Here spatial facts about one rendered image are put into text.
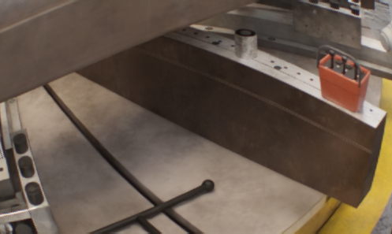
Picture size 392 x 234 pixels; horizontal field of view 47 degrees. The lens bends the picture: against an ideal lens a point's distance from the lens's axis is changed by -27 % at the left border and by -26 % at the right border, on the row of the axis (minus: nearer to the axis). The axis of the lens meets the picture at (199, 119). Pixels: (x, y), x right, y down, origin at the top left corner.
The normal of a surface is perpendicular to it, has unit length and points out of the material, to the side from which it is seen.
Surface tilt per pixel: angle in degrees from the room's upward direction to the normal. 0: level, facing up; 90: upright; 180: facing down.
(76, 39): 90
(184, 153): 0
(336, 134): 90
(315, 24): 90
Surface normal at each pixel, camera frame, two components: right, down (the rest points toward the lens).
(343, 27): -0.33, 0.52
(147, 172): -0.02, -0.84
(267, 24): -0.32, 0.22
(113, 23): 0.59, 0.43
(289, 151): -0.67, 0.41
